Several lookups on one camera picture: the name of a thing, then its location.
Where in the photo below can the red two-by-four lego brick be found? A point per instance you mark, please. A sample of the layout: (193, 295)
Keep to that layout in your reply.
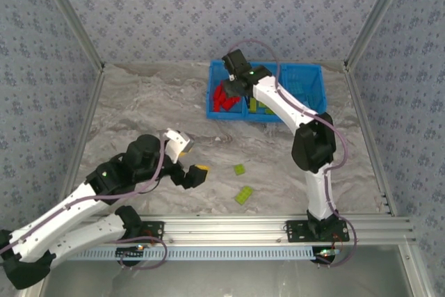
(218, 92)
(232, 103)

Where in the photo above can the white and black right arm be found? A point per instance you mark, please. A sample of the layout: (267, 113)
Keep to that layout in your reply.
(313, 189)

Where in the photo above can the long aluminium frame rail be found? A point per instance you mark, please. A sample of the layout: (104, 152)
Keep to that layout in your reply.
(226, 229)

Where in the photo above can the green two-by-two lego brick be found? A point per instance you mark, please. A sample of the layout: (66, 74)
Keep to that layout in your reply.
(239, 170)
(269, 111)

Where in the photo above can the small circuit board adapter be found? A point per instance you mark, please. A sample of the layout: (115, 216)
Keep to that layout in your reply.
(327, 252)
(139, 247)

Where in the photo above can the aluminium frame post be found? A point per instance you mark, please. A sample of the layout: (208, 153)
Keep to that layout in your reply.
(374, 15)
(71, 15)

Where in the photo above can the aluminium rear rail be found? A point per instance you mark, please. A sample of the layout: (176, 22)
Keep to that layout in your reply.
(156, 63)

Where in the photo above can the aluminium side rail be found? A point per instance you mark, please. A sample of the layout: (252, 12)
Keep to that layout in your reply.
(369, 137)
(83, 130)

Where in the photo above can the green two-by-four lego brick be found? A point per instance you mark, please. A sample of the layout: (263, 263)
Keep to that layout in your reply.
(243, 195)
(253, 105)

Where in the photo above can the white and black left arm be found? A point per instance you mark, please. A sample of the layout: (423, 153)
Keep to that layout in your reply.
(52, 217)

